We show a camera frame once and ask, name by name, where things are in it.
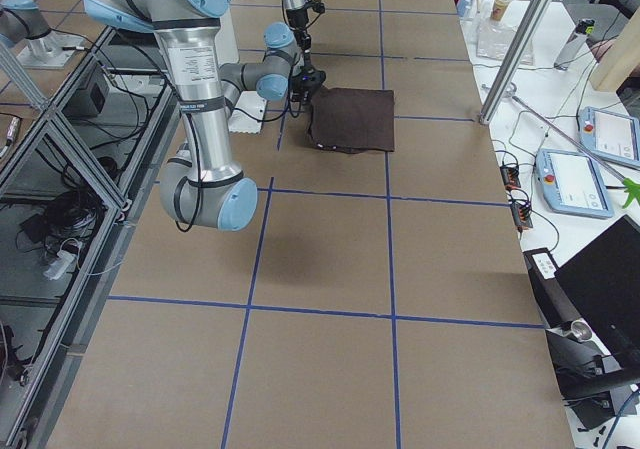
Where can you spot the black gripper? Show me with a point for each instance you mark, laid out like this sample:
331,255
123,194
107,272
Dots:
311,82
303,40

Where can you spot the brown t-shirt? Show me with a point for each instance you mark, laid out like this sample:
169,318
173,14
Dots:
352,121

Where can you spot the iced coffee cup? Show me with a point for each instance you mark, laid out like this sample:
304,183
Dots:
499,9

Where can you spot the brown paper table cover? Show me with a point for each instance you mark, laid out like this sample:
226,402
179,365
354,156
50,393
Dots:
375,301

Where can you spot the near blue teach pendant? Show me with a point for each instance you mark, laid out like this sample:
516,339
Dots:
572,184

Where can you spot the blue teach pendant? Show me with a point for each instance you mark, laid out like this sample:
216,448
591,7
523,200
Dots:
612,136
572,184

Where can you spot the far blue teach pendant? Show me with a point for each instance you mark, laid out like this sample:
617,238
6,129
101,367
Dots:
612,136

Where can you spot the metal reacher grabber tool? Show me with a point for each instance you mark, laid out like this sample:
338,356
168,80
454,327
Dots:
630,187

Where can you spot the black laptop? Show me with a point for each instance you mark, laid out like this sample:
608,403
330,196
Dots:
602,283

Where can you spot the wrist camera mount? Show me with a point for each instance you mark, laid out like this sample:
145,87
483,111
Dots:
317,6

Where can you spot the aluminium frame post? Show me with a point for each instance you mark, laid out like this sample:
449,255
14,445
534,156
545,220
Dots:
532,17

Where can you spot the aluminium side frame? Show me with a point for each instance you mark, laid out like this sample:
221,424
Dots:
73,184

